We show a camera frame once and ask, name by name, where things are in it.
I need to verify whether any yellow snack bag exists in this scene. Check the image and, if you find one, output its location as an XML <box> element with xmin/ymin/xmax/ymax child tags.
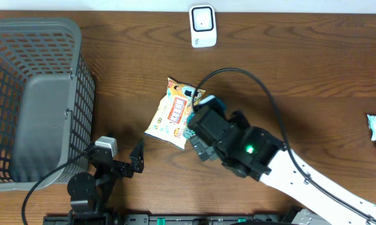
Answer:
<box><xmin>145</xmin><ymin>77</ymin><xmax>206</xmax><ymax>149</ymax></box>

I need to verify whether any teal Listerine mouthwash bottle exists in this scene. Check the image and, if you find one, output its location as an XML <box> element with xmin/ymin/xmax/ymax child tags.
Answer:
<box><xmin>183</xmin><ymin>95</ymin><xmax>226</xmax><ymax>139</ymax></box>

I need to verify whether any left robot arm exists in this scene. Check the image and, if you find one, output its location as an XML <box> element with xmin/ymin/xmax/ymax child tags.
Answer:
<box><xmin>67</xmin><ymin>136</ymin><xmax>145</xmax><ymax>224</ymax></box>

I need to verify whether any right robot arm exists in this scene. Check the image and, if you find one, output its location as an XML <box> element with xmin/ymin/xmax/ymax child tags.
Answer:
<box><xmin>188</xmin><ymin>108</ymin><xmax>376</xmax><ymax>224</ymax></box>

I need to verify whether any white barcode scanner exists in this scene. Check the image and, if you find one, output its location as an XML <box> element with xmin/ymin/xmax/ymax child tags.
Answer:
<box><xmin>189</xmin><ymin>4</ymin><xmax>217</xmax><ymax>48</ymax></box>

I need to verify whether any grey plastic shopping basket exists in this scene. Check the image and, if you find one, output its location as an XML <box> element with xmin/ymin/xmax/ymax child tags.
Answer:
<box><xmin>0</xmin><ymin>17</ymin><xmax>95</xmax><ymax>192</ymax></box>

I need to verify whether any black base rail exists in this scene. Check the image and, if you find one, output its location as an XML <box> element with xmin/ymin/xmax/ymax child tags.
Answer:
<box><xmin>43</xmin><ymin>213</ymin><xmax>332</xmax><ymax>225</ymax></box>

